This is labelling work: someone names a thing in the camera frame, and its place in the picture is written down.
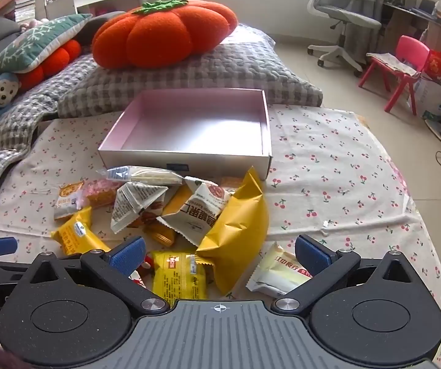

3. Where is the grey triangular snack packet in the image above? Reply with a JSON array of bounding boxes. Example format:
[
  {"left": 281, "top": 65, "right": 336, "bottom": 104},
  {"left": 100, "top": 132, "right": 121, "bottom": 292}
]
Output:
[{"left": 111, "top": 182, "right": 169, "bottom": 235}]

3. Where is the pink plastic chair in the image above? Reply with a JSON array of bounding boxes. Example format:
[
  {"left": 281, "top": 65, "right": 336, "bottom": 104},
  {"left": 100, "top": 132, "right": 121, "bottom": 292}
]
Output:
[{"left": 359, "top": 35, "right": 431, "bottom": 116}]

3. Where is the cream red-label snack packet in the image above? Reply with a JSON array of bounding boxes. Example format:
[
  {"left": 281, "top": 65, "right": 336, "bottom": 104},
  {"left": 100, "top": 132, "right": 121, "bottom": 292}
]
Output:
[{"left": 245, "top": 241, "right": 313, "bottom": 298}]

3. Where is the orange brown small snack packet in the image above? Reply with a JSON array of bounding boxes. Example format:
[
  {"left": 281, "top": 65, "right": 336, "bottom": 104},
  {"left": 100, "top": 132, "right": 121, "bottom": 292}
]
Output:
[{"left": 144, "top": 221, "right": 179, "bottom": 247}]

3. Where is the white grey office chair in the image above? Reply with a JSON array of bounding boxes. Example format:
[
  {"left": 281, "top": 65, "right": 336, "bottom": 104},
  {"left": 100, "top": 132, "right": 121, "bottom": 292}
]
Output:
[{"left": 307, "top": 0, "right": 383, "bottom": 77}]

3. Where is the white carton box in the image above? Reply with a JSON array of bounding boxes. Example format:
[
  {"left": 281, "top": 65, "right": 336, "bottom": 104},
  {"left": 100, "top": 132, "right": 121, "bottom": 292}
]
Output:
[{"left": 409, "top": 77, "right": 441, "bottom": 120}]

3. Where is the pink speckled snack packet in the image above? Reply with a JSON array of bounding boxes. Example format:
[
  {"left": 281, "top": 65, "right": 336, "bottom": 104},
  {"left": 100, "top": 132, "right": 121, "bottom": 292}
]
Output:
[{"left": 80, "top": 179, "right": 123, "bottom": 209}]

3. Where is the small orange plush cushion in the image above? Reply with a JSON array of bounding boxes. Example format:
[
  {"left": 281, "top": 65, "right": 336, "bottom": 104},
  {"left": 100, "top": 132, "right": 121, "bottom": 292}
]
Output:
[{"left": 17, "top": 39, "right": 83, "bottom": 93}]

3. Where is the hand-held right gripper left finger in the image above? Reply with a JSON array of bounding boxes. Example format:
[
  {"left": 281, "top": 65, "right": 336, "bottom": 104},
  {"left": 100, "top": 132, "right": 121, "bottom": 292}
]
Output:
[{"left": 21, "top": 237, "right": 170, "bottom": 315}]

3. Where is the yellow red-label snack packet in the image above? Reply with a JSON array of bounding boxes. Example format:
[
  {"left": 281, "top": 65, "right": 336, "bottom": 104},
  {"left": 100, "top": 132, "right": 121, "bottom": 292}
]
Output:
[{"left": 151, "top": 251, "right": 215, "bottom": 308}]

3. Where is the pink silver cardboard box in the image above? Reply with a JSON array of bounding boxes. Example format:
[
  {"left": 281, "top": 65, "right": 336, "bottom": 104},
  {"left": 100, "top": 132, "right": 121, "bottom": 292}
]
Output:
[{"left": 97, "top": 88, "right": 273, "bottom": 181}]

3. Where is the dark wooden desk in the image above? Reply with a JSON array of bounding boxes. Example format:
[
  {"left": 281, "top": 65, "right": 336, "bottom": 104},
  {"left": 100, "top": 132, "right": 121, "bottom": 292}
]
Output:
[{"left": 382, "top": 2, "right": 441, "bottom": 52}]

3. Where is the red paper bag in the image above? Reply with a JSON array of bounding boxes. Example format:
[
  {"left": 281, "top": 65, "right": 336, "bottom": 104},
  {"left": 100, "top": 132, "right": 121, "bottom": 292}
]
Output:
[{"left": 422, "top": 49, "right": 441, "bottom": 85}]

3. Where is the yellow orange-circle snack packet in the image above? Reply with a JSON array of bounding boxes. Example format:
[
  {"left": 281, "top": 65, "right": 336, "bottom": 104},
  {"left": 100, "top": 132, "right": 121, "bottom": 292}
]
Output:
[{"left": 53, "top": 182, "right": 85, "bottom": 221}]

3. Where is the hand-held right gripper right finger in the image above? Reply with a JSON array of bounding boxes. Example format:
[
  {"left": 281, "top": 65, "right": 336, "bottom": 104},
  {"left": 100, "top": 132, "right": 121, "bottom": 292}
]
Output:
[{"left": 274, "top": 234, "right": 423, "bottom": 313}]

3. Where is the white nut snack packet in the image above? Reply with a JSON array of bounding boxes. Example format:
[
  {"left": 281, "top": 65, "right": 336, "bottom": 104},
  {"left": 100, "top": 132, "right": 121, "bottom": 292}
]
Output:
[{"left": 157, "top": 177, "right": 232, "bottom": 247}]

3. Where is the printed chair cushion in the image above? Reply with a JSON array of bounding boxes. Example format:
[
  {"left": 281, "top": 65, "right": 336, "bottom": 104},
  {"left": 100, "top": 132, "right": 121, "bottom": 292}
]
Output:
[{"left": 367, "top": 52, "right": 423, "bottom": 75}]

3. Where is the green snowflake cushion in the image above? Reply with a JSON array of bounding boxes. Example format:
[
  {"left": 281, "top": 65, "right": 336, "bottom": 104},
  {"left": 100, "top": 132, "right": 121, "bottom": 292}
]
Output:
[{"left": 0, "top": 13, "right": 92, "bottom": 73}]

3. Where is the grey checked pillow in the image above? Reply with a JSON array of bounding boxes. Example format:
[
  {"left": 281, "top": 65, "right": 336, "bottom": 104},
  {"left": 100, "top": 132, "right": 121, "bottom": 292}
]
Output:
[{"left": 57, "top": 23, "right": 323, "bottom": 118}]

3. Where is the small red white snack packet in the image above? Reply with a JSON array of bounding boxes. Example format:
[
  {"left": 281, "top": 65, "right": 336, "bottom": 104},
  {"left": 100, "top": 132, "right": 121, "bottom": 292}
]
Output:
[{"left": 128, "top": 252, "right": 156, "bottom": 289}]

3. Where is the orange pumpkin cushion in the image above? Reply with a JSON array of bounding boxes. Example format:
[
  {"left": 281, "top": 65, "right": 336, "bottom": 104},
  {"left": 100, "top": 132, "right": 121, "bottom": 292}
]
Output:
[{"left": 92, "top": 0, "right": 238, "bottom": 70}]

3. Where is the clear white wafer packet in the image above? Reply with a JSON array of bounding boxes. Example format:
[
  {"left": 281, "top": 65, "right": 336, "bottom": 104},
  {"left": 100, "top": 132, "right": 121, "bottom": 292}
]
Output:
[{"left": 103, "top": 165, "right": 185, "bottom": 186}]

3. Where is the cherry print cloth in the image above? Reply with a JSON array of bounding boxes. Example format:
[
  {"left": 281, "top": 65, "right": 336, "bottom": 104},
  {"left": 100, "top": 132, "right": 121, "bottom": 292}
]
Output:
[{"left": 0, "top": 104, "right": 441, "bottom": 369}]

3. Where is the golden yellow snack packet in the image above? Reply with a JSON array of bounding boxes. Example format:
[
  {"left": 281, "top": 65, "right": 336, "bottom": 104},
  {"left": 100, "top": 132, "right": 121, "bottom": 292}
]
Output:
[{"left": 195, "top": 165, "right": 269, "bottom": 295}]

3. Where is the grey checked quilt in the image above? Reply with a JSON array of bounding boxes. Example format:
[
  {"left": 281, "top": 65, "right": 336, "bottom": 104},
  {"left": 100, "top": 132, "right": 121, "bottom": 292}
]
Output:
[{"left": 0, "top": 54, "right": 102, "bottom": 216}]

